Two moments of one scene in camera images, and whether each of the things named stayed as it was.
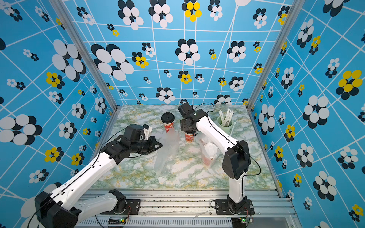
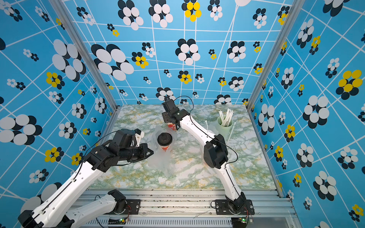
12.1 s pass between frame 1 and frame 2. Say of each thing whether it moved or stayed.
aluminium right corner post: stayed
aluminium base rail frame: stayed
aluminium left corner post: stayed
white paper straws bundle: stayed
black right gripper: moved
